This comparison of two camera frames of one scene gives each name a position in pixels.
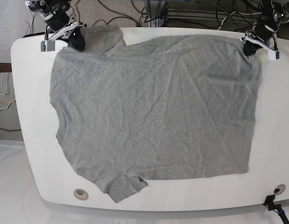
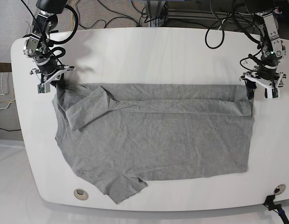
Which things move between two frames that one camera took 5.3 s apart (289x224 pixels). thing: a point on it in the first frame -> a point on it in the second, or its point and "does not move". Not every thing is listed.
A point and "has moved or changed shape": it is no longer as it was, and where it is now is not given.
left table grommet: (81, 194) does not move
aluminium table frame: (157, 13) does not move
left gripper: (250, 45) -> (276, 82)
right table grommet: (279, 189) does not move
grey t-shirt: (179, 107) has moved or changed shape
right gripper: (76, 40) -> (47, 80)
